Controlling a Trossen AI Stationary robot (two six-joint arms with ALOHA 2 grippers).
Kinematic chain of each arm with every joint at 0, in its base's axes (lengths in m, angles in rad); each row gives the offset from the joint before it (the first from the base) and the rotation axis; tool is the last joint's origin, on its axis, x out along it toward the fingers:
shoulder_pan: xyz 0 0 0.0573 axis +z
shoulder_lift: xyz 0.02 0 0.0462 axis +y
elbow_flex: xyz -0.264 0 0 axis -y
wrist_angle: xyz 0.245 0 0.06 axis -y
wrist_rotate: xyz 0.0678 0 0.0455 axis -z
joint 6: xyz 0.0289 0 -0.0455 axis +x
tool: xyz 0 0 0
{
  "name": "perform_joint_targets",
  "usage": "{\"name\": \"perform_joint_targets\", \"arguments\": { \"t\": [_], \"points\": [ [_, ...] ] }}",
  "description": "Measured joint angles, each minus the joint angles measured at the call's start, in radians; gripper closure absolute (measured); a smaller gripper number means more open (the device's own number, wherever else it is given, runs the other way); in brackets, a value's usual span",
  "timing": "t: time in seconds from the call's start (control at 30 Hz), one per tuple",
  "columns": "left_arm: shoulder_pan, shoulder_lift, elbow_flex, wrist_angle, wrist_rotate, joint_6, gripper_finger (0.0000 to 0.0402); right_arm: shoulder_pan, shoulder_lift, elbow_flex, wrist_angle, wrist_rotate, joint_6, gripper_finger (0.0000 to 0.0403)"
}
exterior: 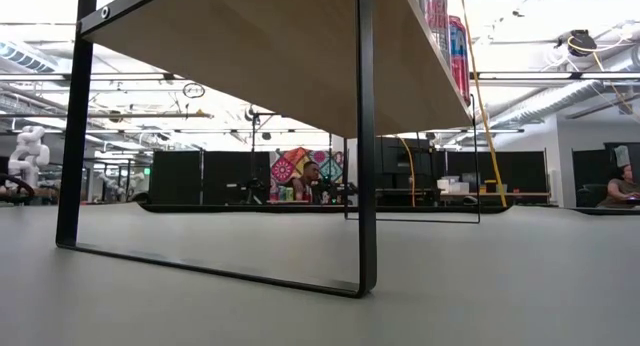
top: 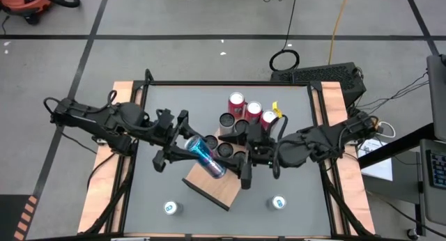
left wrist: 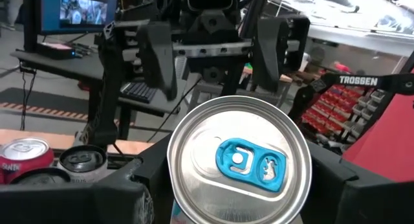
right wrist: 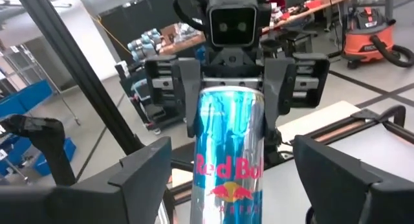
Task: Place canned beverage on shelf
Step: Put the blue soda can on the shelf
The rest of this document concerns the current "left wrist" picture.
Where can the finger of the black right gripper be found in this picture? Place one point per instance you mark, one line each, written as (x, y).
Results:
(268, 55)
(158, 55)

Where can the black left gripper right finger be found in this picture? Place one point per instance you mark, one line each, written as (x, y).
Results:
(372, 204)

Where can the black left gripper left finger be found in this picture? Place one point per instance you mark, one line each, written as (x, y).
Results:
(64, 204)

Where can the orange Fanta soda can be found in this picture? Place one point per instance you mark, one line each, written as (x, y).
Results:
(22, 159)

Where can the silver can blue tab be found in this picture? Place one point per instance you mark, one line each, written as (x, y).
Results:
(239, 159)

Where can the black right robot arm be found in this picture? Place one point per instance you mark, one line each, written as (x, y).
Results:
(388, 83)

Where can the backlit computer keyboard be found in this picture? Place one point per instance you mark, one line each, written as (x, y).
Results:
(139, 91)

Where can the red partition panel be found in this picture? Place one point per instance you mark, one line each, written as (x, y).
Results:
(388, 143)

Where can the red parts drawer rack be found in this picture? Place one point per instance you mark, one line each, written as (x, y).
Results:
(330, 114)

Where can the grey monitor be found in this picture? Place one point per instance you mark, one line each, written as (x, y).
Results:
(77, 10)

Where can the grey side desk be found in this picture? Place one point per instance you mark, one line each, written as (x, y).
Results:
(64, 67)

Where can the small black desktop box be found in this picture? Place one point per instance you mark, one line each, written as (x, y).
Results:
(55, 49)

